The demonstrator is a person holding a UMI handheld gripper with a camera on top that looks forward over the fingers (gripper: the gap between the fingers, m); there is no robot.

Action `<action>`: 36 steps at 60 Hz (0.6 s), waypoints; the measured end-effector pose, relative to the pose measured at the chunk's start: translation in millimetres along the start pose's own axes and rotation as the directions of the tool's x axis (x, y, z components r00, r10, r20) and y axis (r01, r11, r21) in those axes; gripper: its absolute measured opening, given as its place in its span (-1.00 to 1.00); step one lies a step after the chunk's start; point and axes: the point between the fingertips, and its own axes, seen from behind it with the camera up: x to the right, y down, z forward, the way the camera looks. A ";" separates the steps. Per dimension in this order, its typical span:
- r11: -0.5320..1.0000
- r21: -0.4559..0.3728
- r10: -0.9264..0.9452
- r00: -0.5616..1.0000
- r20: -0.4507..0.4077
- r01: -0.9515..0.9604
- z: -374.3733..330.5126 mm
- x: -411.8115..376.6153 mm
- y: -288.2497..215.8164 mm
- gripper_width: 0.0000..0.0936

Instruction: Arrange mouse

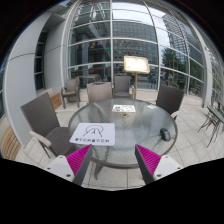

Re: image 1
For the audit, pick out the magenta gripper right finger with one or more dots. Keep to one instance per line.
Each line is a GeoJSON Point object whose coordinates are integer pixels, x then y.
{"type": "Point", "coordinates": [153, 166]}

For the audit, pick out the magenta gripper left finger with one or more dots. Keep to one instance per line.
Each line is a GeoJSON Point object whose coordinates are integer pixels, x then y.
{"type": "Point", "coordinates": [72, 167]}

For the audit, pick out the white mouse pad with logo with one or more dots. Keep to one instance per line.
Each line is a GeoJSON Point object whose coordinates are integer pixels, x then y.
{"type": "Point", "coordinates": [99, 134]}

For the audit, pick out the grey wicker chair left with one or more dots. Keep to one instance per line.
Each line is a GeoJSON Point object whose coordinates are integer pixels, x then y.
{"type": "Point", "coordinates": [45, 126]}

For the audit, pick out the round glass patio table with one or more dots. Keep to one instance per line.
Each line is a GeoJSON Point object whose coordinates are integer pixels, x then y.
{"type": "Point", "coordinates": [141, 127]}

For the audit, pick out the menu card on table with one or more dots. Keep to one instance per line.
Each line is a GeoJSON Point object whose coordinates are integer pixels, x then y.
{"type": "Point", "coordinates": [123, 108]}

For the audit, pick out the grey wicker chair right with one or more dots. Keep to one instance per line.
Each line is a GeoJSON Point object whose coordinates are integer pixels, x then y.
{"type": "Point", "coordinates": [170, 99]}

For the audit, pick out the grey wicker chair behind table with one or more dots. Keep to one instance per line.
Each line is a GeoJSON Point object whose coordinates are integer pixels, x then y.
{"type": "Point", "coordinates": [99, 91]}

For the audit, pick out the grey wicker chair far-left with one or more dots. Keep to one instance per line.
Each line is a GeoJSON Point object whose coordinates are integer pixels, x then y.
{"type": "Point", "coordinates": [72, 89]}

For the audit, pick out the grey wicker chair far-centre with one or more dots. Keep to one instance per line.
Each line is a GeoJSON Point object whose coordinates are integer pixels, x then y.
{"type": "Point", "coordinates": [122, 87]}

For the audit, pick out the green metal side table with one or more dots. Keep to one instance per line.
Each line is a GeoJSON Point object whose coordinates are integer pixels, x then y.
{"type": "Point", "coordinates": [215, 117]}

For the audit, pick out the gold menu board stand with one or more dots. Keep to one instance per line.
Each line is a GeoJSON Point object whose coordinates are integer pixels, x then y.
{"type": "Point", "coordinates": [138, 65]}

